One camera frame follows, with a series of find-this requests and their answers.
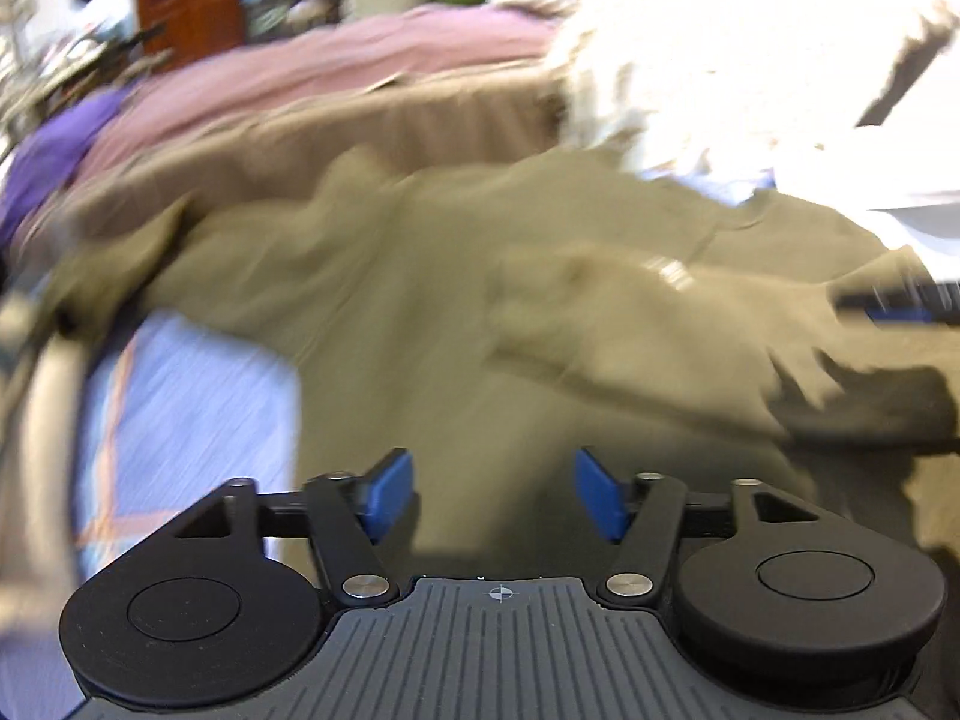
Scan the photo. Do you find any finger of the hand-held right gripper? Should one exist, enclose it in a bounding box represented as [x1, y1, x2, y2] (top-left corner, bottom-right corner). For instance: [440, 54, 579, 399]
[835, 281, 960, 329]

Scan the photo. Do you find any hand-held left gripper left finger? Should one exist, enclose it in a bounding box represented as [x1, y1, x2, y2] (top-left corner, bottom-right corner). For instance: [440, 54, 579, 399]
[174, 448, 415, 607]

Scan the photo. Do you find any bed with brown skirt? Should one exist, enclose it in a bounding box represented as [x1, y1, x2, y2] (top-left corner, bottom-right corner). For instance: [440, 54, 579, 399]
[45, 67, 571, 241]

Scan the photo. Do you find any folded cream garment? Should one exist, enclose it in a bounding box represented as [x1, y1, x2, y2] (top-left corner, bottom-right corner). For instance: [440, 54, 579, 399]
[0, 292, 98, 601]

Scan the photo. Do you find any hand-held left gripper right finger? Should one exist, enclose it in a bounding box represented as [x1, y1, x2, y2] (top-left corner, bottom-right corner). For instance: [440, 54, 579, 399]
[574, 448, 822, 606]

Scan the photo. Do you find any wooden cabinet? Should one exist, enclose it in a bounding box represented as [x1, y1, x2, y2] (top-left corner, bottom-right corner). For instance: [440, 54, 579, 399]
[131, 0, 248, 70]

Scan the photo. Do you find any olive green hoodie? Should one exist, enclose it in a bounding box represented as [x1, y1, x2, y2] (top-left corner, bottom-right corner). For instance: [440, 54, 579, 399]
[45, 146, 960, 586]

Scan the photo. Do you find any purple cloth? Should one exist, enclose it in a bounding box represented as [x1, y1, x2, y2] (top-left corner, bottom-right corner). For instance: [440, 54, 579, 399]
[0, 90, 128, 241]

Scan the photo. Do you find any floral cream comforter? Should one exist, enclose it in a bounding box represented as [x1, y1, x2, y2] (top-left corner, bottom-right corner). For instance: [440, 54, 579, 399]
[495, 0, 960, 188]

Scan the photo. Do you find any blue plaid blanket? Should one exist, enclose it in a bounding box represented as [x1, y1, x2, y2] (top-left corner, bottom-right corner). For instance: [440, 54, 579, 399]
[0, 165, 927, 720]

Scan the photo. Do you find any mauve bed cover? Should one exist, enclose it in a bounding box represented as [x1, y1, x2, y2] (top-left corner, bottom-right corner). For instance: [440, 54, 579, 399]
[79, 4, 571, 166]

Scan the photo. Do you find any white garment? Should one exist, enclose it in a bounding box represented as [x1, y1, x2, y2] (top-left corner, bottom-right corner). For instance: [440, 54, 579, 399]
[776, 124, 960, 256]

